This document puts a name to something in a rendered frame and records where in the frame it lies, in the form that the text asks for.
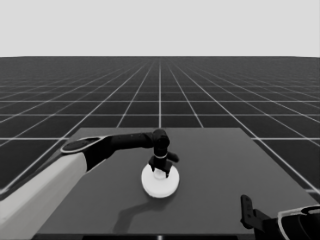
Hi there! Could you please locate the large thick white disc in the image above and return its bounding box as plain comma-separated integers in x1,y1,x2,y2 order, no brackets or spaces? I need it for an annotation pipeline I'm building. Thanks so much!
140,162,181,199

